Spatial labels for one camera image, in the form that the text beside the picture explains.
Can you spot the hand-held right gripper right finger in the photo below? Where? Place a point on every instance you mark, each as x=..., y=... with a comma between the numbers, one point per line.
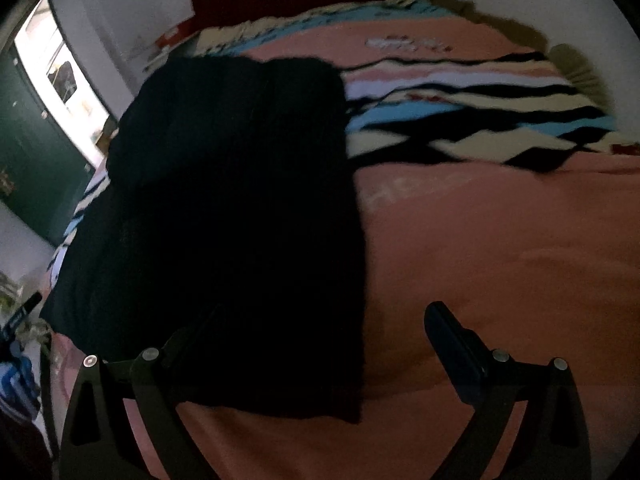
x=450, y=345

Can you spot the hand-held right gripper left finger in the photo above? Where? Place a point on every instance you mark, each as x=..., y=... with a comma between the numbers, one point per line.
x=150, y=385

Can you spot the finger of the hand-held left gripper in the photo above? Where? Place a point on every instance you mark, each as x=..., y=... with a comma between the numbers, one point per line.
x=31, y=302

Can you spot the black hoodie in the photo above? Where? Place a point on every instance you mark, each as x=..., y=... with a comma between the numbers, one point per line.
x=225, y=220

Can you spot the blue patterned cloth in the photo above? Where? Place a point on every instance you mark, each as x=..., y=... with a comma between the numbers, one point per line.
x=17, y=385

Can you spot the printed cartoon blanket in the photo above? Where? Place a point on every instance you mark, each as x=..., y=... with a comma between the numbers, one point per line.
x=500, y=240

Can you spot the dark green door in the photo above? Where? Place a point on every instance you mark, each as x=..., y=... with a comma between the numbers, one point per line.
x=35, y=160

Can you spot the dark hanging garment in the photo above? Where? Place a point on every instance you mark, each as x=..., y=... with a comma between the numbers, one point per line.
x=64, y=77

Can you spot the olive green cushion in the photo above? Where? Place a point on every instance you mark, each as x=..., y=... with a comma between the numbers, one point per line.
x=580, y=70

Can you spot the orange box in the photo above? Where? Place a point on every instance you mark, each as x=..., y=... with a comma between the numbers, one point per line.
x=175, y=34

